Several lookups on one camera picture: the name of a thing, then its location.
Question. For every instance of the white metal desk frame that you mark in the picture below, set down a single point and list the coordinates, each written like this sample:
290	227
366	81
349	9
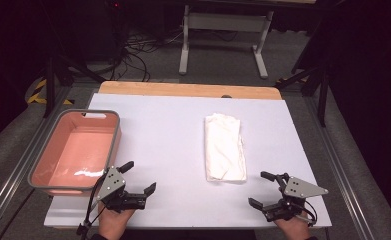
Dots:
223	22

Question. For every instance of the pink basin with grey rim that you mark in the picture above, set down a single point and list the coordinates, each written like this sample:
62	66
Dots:
83	146

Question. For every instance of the yellow black hazard tape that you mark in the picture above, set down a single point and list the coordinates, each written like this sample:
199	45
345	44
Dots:
38	96

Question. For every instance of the wooden table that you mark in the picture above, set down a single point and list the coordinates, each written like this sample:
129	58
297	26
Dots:
183	89

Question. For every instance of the white table cover board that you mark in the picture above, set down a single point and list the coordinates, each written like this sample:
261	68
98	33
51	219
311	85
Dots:
169	140

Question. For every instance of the white cloth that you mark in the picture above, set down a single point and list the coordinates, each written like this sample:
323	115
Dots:
224	150

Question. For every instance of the aluminium rail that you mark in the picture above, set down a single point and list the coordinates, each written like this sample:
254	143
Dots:
341	173
19	173

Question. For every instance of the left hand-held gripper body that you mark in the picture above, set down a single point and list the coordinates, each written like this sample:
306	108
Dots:
111	183

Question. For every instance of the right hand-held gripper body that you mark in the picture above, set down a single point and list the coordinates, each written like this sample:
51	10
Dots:
299	189

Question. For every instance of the person's left hand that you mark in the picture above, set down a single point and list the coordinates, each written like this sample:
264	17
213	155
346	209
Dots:
113	222

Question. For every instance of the person's right hand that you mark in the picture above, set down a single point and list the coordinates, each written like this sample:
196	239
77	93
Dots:
296	229

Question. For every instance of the black tripod stand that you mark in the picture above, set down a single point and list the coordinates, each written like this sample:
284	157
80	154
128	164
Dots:
51	83
322	96

